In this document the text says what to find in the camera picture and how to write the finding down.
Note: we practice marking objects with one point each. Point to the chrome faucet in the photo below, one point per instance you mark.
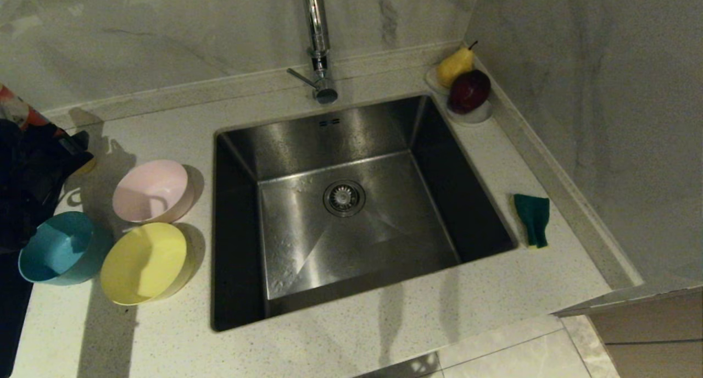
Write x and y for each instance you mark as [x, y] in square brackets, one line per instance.
[318, 32]

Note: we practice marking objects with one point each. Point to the blue plastic bowl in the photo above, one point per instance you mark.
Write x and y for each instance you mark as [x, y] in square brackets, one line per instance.
[57, 251]

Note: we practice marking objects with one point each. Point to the light wood cabinet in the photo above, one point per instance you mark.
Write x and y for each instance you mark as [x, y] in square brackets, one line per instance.
[659, 337]

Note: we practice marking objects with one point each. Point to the small white dish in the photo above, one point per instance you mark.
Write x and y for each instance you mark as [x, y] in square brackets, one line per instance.
[431, 80]
[478, 117]

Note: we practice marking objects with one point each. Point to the yellow pear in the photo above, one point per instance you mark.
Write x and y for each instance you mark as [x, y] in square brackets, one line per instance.
[453, 69]

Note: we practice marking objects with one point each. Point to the orange yellow detergent bottle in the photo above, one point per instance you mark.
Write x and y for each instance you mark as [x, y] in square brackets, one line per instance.
[19, 111]

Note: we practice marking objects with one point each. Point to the round metal drain strainer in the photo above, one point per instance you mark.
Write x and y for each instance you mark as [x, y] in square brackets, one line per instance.
[344, 198]

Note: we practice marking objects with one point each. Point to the black glass cooktop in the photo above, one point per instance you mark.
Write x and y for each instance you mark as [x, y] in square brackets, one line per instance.
[11, 323]

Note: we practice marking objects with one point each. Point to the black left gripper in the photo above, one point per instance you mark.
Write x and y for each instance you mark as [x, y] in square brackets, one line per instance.
[27, 164]

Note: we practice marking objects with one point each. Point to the pink plastic bowl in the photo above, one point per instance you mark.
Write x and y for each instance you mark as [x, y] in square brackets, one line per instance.
[151, 191]

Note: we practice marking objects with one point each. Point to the yellow plastic bowl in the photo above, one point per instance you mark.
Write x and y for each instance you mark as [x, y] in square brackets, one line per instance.
[140, 262]

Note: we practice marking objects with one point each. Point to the stainless steel sink basin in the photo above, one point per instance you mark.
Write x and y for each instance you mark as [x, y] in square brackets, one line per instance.
[384, 229]

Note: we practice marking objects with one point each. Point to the dark red apple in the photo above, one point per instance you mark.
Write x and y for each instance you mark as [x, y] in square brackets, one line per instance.
[468, 91]

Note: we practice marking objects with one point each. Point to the green and yellow sponge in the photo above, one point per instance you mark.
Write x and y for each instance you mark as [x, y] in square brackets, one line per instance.
[531, 216]

